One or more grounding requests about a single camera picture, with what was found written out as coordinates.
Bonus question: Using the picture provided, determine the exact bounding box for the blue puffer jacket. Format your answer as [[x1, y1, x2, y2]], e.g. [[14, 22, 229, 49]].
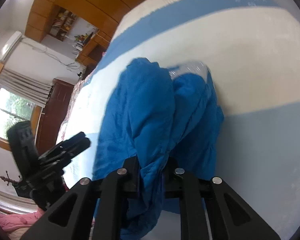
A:
[[93, 58, 224, 239]]

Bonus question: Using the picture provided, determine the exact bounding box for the pink knitted sleeve forearm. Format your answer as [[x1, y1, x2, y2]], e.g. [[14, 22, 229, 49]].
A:
[[0, 208, 45, 239]]

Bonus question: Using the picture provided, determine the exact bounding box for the dark wooden cabinet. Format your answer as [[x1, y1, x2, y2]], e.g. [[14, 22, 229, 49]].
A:
[[36, 79, 74, 155]]

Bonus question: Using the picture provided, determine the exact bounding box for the pink floral quilt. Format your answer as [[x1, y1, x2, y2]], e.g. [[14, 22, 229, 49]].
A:
[[56, 80, 91, 144]]

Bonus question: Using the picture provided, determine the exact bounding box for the grey roman blind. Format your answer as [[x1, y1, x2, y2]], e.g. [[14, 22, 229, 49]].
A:
[[0, 68, 52, 108]]

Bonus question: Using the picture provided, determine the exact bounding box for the white air conditioner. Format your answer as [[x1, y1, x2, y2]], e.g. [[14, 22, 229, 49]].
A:
[[0, 31, 23, 63]]

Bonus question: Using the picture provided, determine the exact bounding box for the white and blue bedsheet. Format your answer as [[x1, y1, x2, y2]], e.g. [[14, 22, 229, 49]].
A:
[[64, 0, 300, 239]]

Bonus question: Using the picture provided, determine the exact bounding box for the window with wooden frame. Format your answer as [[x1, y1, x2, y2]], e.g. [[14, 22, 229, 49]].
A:
[[0, 63, 42, 151]]

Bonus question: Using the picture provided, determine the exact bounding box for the wooden wall cabinet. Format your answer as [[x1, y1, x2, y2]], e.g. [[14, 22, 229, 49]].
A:
[[25, 0, 144, 66]]

